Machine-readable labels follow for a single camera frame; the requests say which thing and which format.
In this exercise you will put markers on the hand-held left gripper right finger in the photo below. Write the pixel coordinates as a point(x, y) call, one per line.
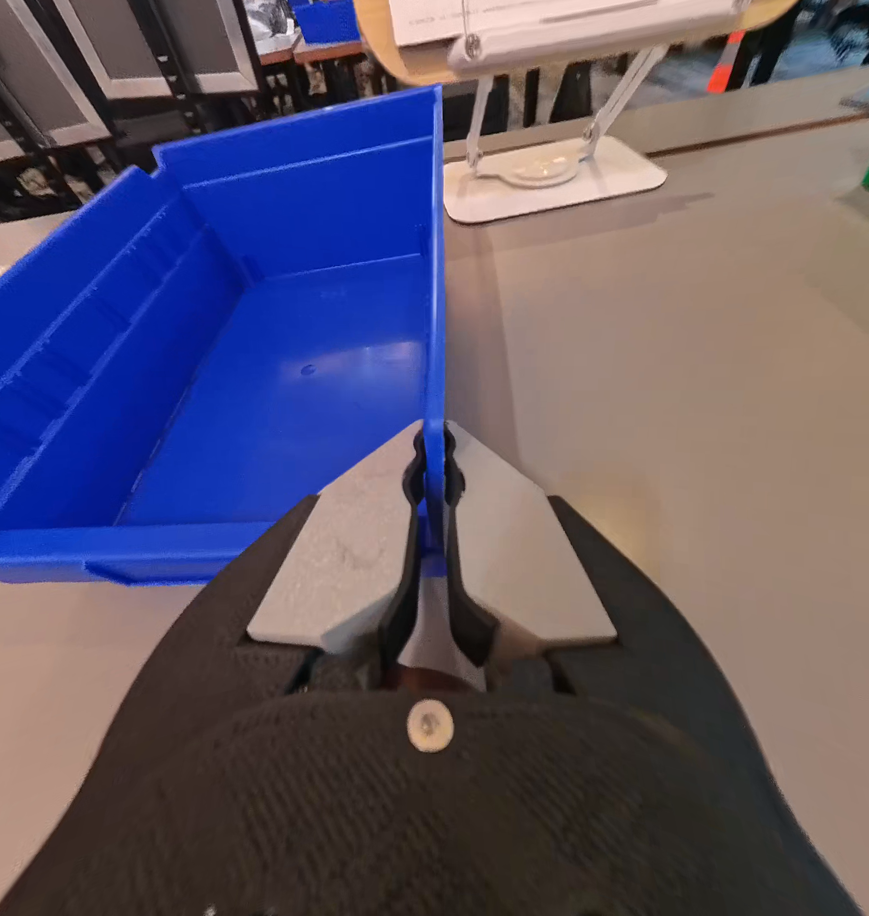
point(527, 565)

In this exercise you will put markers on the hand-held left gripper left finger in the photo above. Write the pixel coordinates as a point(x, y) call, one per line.
point(341, 565)

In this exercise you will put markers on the blue plastic bin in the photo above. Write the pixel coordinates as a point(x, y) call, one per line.
point(284, 343)

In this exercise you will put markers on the wooden-top standing desk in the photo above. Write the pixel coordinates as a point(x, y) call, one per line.
point(313, 54)

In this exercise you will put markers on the orange traffic cone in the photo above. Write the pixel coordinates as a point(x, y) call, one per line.
point(724, 64)

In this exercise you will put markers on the small blue storage bin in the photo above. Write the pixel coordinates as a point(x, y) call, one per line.
point(327, 21)

